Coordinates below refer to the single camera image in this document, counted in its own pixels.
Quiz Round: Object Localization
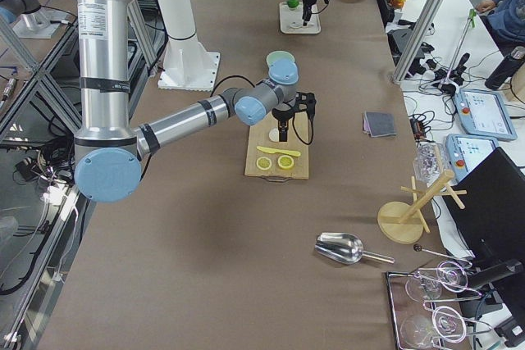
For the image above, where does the white steamed bun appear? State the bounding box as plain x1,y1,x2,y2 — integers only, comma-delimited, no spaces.
268,129,280,142

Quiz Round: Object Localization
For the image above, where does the mint green bowl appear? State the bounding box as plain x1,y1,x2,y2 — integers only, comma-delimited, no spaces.
266,50,295,66

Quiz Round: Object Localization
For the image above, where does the green lime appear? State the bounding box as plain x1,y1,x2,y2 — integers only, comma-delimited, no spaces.
286,0,299,9

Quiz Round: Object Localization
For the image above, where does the cream rabbit tray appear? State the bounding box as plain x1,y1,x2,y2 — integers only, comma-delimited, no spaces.
279,2,321,34

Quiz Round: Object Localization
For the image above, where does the bamboo cutting board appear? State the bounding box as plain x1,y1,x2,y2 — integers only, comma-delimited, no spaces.
244,113,309,180

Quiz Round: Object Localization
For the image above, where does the yellow plastic knife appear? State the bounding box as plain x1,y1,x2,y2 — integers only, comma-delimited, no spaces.
256,145,301,157

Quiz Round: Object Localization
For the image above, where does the grey folded cloth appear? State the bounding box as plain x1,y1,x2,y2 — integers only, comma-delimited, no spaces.
363,111,396,138

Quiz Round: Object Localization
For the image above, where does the metal scoop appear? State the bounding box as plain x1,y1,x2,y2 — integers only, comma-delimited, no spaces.
314,232,395,265

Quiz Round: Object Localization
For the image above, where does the wooden mug tree stand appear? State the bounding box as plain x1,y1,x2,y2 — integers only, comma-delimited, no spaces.
377,170,467,244

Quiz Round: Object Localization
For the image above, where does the teach pendant tablet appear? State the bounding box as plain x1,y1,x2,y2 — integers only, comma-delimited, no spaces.
454,89,518,141
445,134,499,182

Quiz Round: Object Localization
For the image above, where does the black monitor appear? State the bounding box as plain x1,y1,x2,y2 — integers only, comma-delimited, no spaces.
444,148,524,262

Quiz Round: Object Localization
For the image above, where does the wine glass rack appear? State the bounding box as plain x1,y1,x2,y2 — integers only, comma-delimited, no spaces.
385,260,491,349

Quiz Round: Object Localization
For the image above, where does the lemon slice near handle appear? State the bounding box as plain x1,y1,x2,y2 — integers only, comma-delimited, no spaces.
256,157,272,171

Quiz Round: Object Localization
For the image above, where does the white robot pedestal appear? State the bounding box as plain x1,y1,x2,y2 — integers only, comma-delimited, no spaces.
157,0,220,91

